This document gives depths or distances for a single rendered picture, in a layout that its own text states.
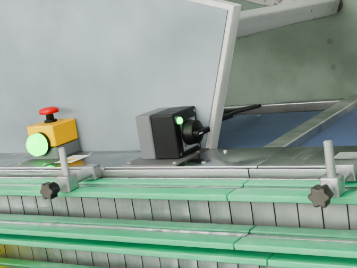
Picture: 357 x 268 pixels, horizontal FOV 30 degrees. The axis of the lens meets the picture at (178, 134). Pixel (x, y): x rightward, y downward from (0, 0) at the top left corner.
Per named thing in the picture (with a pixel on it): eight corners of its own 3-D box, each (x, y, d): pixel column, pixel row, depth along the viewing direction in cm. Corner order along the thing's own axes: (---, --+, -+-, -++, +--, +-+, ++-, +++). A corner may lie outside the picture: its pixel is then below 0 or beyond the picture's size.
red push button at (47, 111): (36, 126, 133) (33, 109, 132) (50, 122, 136) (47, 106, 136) (51, 125, 131) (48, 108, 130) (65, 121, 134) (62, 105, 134)
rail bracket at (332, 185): (337, 178, 95) (304, 208, 84) (332, 127, 94) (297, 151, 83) (365, 178, 93) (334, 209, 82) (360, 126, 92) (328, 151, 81)
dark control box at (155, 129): (166, 148, 125) (141, 160, 118) (160, 107, 124) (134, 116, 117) (204, 148, 121) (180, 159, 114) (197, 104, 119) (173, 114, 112)
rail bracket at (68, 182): (89, 176, 120) (37, 200, 109) (82, 136, 119) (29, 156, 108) (106, 176, 118) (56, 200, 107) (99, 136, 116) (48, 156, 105)
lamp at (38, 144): (35, 154, 133) (25, 158, 130) (31, 132, 132) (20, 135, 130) (52, 153, 130) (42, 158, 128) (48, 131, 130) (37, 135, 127)
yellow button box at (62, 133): (57, 151, 140) (32, 160, 134) (50, 116, 138) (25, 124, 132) (82, 150, 136) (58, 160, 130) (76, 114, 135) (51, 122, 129)
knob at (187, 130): (196, 141, 119) (212, 141, 117) (183, 147, 115) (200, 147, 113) (192, 116, 118) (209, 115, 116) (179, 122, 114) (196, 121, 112)
